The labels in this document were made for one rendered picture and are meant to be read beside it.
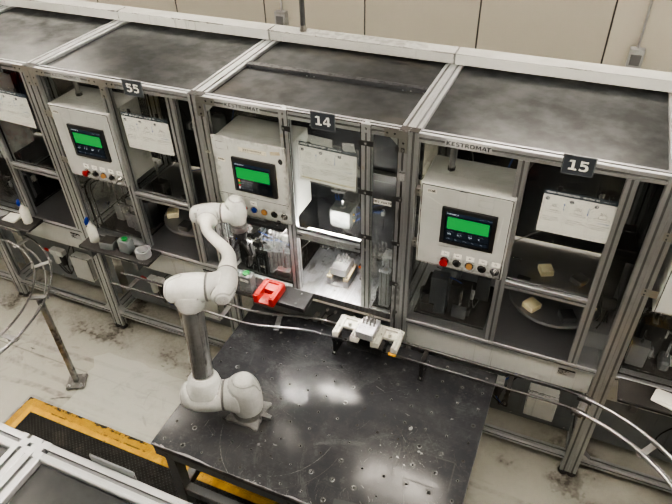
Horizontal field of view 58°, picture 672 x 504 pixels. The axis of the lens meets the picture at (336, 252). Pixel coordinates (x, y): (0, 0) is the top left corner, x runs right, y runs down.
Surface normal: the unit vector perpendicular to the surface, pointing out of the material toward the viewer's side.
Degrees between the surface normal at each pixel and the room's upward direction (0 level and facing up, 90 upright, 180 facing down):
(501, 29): 90
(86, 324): 0
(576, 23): 90
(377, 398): 0
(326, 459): 0
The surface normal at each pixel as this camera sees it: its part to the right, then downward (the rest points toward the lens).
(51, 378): -0.03, -0.78
